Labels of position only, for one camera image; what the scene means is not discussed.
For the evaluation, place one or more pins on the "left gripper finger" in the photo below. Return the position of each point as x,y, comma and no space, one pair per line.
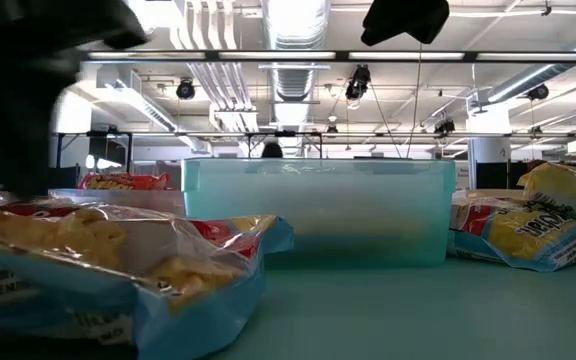
8,150

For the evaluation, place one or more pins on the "red Saucy Noods pack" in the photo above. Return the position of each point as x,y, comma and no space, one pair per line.
123,181

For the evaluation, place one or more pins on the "beef flavor ramen pack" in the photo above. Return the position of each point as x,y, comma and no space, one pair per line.
118,280
528,235

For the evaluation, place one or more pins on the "teal plastic bin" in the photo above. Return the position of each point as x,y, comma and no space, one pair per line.
318,215

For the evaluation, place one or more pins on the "round black ceiling fixture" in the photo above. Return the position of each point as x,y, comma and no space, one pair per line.
538,91
185,89
445,126

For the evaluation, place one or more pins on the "grey ceiling pipe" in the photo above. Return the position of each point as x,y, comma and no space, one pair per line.
543,75

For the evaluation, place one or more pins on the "white pillar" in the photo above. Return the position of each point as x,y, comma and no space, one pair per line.
490,150

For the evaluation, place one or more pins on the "person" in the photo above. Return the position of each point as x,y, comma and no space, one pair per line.
272,151

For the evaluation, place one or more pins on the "white ceiling ducts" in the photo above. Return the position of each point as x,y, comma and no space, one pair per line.
218,75

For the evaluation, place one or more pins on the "black metal rig frame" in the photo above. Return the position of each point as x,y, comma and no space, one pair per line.
343,55

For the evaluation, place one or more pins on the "black overhead camera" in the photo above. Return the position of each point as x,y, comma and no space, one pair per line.
358,82

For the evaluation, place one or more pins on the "silver ventilation duct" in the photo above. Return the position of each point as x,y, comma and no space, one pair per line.
293,85

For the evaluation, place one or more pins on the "black background rig frame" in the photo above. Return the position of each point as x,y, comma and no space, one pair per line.
168,134

